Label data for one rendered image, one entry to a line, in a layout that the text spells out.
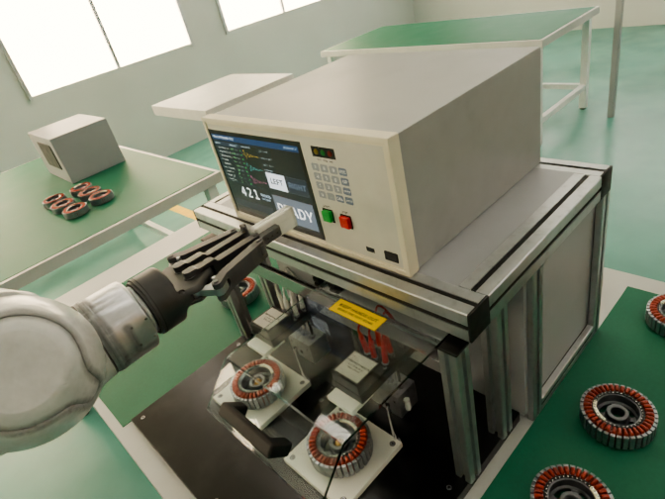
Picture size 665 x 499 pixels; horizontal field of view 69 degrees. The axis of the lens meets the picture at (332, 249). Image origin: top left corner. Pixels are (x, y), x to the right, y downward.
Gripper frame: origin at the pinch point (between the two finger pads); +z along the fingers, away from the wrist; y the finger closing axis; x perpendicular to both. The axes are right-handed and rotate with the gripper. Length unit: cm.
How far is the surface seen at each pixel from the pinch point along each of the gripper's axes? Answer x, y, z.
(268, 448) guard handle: -15.6, 14.9, -18.3
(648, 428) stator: -43, 41, 29
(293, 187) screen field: -0.1, -7.2, 9.8
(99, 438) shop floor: -122, -138, -34
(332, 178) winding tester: 3.1, 2.9, 9.9
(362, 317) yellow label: -15.2, 9.5, 3.9
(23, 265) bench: -47, -160, -20
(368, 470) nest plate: -43.5, 10.1, -3.1
